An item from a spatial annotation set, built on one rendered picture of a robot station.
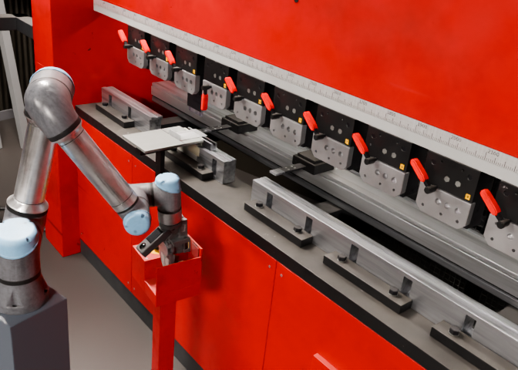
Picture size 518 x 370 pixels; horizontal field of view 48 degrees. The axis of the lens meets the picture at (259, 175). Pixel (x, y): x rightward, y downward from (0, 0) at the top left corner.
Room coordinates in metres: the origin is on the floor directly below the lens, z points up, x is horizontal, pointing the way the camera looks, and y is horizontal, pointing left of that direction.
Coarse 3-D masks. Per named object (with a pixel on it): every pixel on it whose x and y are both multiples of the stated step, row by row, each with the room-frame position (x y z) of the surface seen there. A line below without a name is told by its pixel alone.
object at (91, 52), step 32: (32, 0) 2.86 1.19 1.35; (64, 0) 2.74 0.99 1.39; (64, 32) 2.74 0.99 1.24; (96, 32) 2.85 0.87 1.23; (64, 64) 2.73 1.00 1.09; (96, 64) 2.84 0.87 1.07; (128, 64) 2.96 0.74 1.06; (96, 96) 2.84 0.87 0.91; (64, 160) 2.72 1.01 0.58; (64, 192) 2.71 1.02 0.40; (64, 224) 2.71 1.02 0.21; (64, 256) 2.70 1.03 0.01
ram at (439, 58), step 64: (128, 0) 2.58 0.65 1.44; (192, 0) 2.21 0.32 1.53; (256, 0) 1.93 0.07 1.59; (320, 0) 1.72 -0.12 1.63; (384, 0) 1.55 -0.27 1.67; (448, 0) 1.42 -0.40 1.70; (512, 0) 1.30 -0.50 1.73; (320, 64) 1.70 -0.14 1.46; (384, 64) 1.53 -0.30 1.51; (448, 64) 1.39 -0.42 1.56; (512, 64) 1.27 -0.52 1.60; (384, 128) 1.50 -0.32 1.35; (448, 128) 1.36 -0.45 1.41; (512, 128) 1.24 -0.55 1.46
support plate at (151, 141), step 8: (168, 128) 2.24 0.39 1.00; (176, 128) 2.25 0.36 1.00; (128, 136) 2.10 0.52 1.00; (136, 136) 2.11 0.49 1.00; (144, 136) 2.12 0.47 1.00; (152, 136) 2.13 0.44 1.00; (160, 136) 2.14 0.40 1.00; (168, 136) 2.15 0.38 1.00; (136, 144) 2.03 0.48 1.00; (144, 144) 2.04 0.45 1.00; (152, 144) 2.05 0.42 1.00; (160, 144) 2.06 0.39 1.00; (168, 144) 2.07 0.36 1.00; (176, 144) 2.08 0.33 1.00; (184, 144) 2.09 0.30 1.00; (144, 152) 1.98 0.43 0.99
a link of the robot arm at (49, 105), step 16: (48, 80) 1.41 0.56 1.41; (32, 96) 1.36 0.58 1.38; (48, 96) 1.36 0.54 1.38; (64, 96) 1.39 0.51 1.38; (32, 112) 1.35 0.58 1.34; (48, 112) 1.34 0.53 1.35; (64, 112) 1.35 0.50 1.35; (48, 128) 1.33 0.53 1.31; (64, 128) 1.34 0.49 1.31; (80, 128) 1.38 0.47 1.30; (64, 144) 1.35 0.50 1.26; (80, 144) 1.36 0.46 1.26; (80, 160) 1.36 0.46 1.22; (96, 160) 1.37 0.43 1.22; (96, 176) 1.37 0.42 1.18; (112, 176) 1.39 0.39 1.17; (112, 192) 1.38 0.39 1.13; (128, 192) 1.40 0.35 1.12; (128, 208) 1.39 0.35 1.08; (144, 208) 1.42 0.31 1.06; (128, 224) 1.37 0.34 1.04; (144, 224) 1.38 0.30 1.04
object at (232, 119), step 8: (224, 120) 2.37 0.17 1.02; (232, 120) 2.35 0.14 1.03; (240, 120) 2.34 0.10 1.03; (208, 128) 2.28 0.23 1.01; (216, 128) 2.29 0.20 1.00; (224, 128) 2.31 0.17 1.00; (232, 128) 2.33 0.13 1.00; (240, 128) 2.31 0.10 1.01; (248, 128) 2.34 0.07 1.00; (256, 128) 2.37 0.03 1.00
